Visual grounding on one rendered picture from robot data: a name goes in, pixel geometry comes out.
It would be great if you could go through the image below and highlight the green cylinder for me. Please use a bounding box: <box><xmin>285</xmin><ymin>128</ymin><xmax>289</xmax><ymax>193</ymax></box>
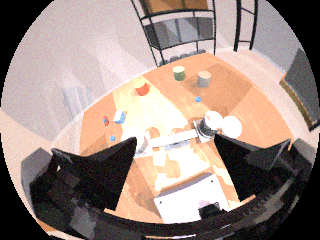
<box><xmin>173</xmin><ymin>65</ymin><xmax>185</xmax><ymax>81</ymax></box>

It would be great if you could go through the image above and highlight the beige cylinder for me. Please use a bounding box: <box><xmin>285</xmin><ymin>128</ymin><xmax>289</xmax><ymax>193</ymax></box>
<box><xmin>197</xmin><ymin>71</ymin><xmax>212</xmax><ymax>88</ymax></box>

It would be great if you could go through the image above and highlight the orange cylinder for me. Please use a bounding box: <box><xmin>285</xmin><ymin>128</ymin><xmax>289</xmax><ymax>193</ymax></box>
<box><xmin>133</xmin><ymin>80</ymin><xmax>148</xmax><ymax>96</ymax></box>

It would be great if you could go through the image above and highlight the light blue box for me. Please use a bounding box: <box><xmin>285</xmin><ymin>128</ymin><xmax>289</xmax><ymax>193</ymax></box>
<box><xmin>113</xmin><ymin>111</ymin><xmax>125</xmax><ymax>124</ymax></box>

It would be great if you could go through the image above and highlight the white round dish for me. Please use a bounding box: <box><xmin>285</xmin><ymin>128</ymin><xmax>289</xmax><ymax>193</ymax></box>
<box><xmin>221</xmin><ymin>116</ymin><xmax>241</xmax><ymax>139</ymax></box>

